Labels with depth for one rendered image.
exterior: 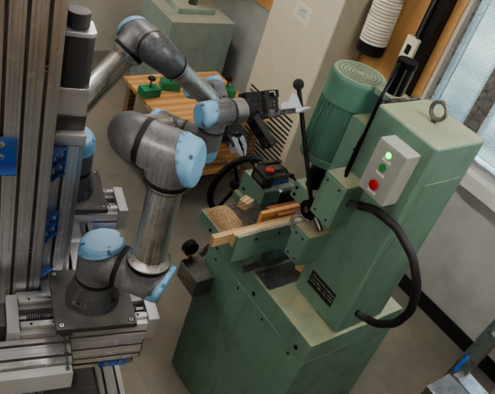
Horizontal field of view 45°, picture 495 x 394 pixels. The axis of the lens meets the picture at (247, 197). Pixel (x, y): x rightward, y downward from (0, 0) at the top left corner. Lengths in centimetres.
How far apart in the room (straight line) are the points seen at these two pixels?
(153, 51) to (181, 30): 199
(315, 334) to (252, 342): 29
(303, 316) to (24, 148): 100
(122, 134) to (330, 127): 73
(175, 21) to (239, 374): 241
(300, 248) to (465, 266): 161
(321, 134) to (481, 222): 150
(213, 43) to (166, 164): 289
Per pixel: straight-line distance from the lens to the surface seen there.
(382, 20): 326
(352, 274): 185
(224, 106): 170
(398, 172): 158
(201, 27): 408
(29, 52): 146
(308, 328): 196
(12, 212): 173
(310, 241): 184
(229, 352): 231
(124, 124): 137
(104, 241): 165
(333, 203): 172
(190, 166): 132
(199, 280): 222
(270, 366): 212
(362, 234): 179
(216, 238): 191
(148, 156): 134
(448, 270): 339
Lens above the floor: 217
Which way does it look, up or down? 35 degrees down
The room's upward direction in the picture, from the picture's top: 19 degrees clockwise
